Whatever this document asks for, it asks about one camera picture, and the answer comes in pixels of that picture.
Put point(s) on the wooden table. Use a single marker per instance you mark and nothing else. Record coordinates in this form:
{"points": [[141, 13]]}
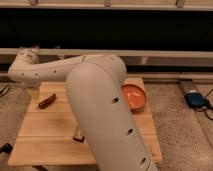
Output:
{"points": [[45, 136]]}

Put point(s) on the long metal rail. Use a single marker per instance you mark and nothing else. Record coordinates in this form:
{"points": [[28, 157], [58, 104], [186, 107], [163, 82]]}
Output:
{"points": [[143, 57]]}

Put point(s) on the black object on floor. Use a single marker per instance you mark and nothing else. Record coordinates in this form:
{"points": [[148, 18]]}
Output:
{"points": [[6, 148]]}

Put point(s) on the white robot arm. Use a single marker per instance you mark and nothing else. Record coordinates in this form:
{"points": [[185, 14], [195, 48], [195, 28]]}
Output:
{"points": [[93, 86]]}

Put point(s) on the orange bowl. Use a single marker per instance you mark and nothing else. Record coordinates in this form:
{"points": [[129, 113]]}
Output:
{"points": [[134, 96]]}

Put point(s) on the blue device on floor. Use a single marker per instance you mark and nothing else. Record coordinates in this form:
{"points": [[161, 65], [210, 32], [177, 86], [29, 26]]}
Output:
{"points": [[197, 100]]}

